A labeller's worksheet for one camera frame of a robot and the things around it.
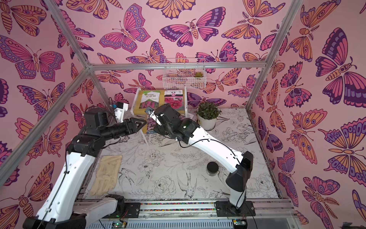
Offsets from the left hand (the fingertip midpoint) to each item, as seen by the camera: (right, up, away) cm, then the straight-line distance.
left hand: (146, 122), depth 66 cm
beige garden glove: (-29, -32, +20) cm, 47 cm away
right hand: (+8, +4, +6) cm, 11 cm away
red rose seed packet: (+12, +14, +15) cm, 24 cm away
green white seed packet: (-2, +13, +14) cm, 20 cm away
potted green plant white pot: (+33, +5, +29) cm, 44 cm away
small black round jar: (+34, -27, +19) cm, 47 cm away
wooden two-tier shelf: (-5, +5, +7) cm, 10 cm away
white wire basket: (+17, +32, +40) cm, 54 cm away
